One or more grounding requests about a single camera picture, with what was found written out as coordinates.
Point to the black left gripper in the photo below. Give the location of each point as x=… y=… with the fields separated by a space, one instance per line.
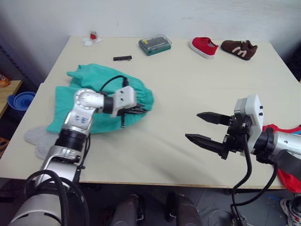
x=127 y=111

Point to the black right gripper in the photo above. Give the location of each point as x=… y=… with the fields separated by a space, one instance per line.
x=235 y=139

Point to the green shorts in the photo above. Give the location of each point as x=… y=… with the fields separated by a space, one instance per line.
x=63 y=101

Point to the red t-shirt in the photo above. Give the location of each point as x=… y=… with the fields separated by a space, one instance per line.
x=289 y=181

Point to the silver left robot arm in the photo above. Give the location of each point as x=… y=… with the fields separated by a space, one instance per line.
x=80 y=117

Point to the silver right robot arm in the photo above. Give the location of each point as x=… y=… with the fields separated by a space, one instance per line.
x=289 y=146

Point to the black bit holder strip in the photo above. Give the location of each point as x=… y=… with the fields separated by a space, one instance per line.
x=122 y=58

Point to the green screwdriver bit case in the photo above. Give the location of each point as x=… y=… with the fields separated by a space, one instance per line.
x=155 y=44

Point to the small white plastic piece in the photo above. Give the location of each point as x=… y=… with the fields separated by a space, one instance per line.
x=87 y=42
x=97 y=40

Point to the red canvas shoe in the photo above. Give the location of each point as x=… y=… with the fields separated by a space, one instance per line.
x=203 y=46

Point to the dark rounded shape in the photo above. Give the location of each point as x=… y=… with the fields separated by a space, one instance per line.
x=127 y=212
x=183 y=212

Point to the small red object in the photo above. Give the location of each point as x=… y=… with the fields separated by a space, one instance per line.
x=93 y=35

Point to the brown suede shoe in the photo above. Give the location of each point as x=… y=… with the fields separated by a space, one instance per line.
x=238 y=48

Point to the grey sock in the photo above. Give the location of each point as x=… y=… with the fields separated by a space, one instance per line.
x=35 y=135
x=42 y=151

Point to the white patterned sneaker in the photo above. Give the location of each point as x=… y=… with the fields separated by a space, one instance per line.
x=292 y=212

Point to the blue plastic bowl stack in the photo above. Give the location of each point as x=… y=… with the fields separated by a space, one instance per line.
x=21 y=101

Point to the wooden shelf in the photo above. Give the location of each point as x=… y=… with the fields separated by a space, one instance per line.
x=11 y=88

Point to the orange jar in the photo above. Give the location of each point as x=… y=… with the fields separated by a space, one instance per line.
x=3 y=82

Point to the wooden slatted crate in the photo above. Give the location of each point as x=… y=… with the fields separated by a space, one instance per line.
x=3 y=147

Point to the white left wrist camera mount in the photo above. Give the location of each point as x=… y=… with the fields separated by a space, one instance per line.
x=124 y=96

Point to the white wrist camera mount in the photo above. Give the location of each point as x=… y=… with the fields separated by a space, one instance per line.
x=124 y=96
x=255 y=122

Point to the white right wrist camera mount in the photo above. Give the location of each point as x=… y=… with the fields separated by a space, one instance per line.
x=255 y=122

